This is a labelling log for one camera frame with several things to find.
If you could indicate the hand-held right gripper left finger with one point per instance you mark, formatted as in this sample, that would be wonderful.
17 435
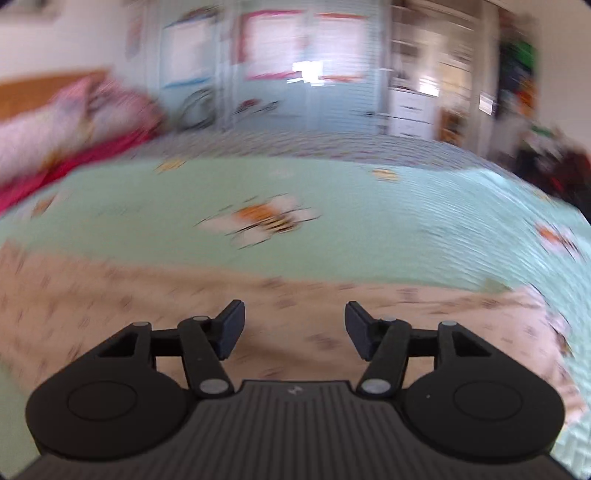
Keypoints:
231 330

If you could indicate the cluster of hanging bags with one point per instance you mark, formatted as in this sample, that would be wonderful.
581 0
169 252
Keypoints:
517 69

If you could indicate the sliding-door wardrobe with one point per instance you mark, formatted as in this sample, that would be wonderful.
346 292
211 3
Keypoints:
286 101

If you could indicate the orange-framed poster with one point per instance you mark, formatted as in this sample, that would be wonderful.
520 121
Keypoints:
341 41

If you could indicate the floral dotted bed sheet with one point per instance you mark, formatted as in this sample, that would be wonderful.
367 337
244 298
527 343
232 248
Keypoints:
300 145

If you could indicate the pink-framed poster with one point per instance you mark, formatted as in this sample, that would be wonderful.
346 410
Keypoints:
272 41

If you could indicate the wooden dining chair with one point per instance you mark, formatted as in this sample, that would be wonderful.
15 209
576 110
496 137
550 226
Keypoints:
452 129

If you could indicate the green bee-print quilt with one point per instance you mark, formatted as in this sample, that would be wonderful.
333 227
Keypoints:
392 230

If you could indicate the white drawer shelf unit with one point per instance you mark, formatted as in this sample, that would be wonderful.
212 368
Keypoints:
411 110

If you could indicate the blue-framed poster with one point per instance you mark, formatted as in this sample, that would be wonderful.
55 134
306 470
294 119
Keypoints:
189 50

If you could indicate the pile of dark red clothes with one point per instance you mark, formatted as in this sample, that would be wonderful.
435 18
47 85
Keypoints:
568 157

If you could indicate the black armchair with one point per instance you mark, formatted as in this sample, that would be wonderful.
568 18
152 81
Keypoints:
572 189

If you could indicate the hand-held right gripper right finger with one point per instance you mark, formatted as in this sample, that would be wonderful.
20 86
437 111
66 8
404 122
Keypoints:
358 330

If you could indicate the pink patterned cloth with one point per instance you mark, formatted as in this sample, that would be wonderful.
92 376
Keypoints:
295 332

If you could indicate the pink floral duvet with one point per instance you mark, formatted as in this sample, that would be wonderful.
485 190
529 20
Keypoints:
69 124

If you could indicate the wooden headboard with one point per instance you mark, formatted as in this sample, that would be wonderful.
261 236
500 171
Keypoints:
27 94

